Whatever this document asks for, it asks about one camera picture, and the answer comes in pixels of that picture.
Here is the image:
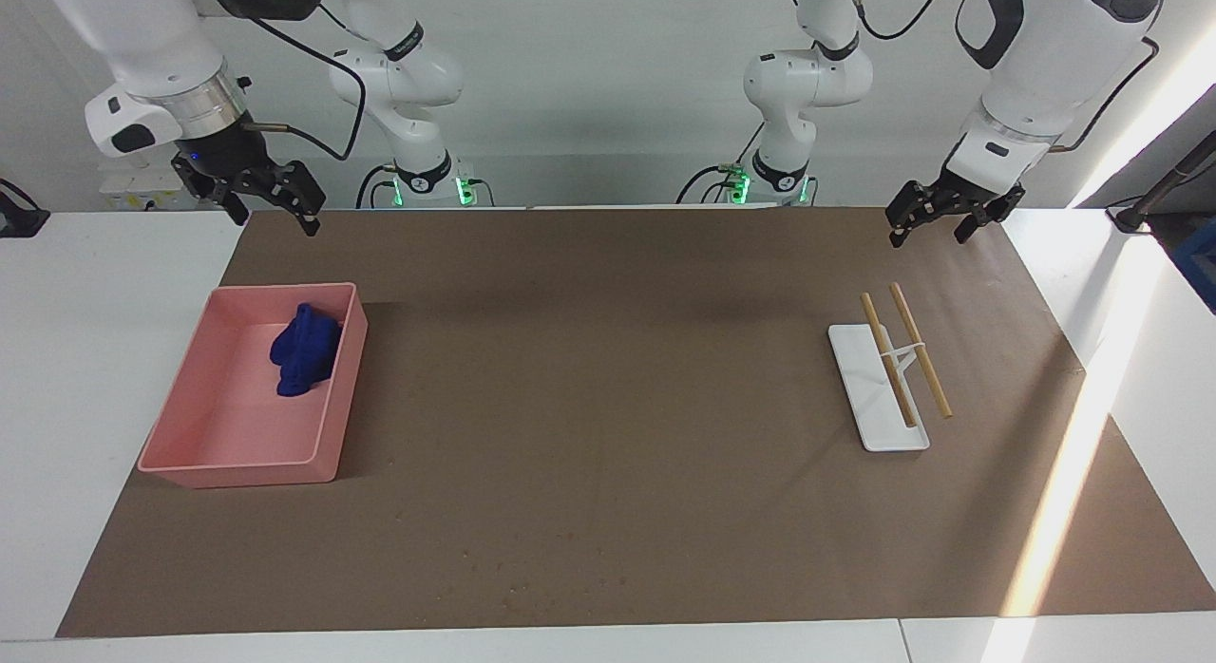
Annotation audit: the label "pink plastic bin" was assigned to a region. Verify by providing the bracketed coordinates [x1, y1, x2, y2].
[138, 283, 369, 489]

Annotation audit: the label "blue towel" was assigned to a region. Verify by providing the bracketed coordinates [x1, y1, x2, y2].
[270, 303, 343, 398]

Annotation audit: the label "black left base cables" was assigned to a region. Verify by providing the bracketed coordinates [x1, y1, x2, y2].
[676, 122, 766, 205]

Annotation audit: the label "blue box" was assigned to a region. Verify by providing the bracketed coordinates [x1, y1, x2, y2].
[1170, 243, 1216, 314]

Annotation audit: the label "white rack with wooden rods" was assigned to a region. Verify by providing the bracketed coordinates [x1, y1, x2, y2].
[828, 283, 954, 453]

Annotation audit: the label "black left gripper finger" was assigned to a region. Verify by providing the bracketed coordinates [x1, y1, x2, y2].
[955, 188, 1027, 244]
[885, 180, 946, 248]

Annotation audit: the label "black clamp mount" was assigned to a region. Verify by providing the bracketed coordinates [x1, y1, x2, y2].
[0, 179, 50, 238]

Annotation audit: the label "brown paper table mat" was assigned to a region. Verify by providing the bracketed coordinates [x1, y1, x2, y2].
[55, 207, 1216, 638]

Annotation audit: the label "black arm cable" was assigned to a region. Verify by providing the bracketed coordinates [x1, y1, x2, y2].
[242, 8, 367, 162]
[850, 0, 1155, 153]

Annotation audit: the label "black base cables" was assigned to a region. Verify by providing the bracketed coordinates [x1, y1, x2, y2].
[356, 162, 495, 208]
[676, 122, 766, 205]

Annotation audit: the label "black pole stand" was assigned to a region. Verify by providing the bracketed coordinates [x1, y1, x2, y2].
[1110, 131, 1216, 235]

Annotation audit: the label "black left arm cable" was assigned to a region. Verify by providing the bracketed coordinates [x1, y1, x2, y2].
[850, 0, 1155, 153]

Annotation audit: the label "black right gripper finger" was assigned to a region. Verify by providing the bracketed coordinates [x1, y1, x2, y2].
[271, 160, 327, 237]
[171, 160, 250, 227]

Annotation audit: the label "white power strip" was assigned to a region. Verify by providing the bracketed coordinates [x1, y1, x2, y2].
[98, 164, 203, 211]

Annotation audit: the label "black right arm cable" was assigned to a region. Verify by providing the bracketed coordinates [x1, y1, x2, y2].
[242, 8, 367, 162]

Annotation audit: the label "black right base cables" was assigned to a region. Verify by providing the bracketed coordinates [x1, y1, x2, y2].
[356, 162, 495, 208]

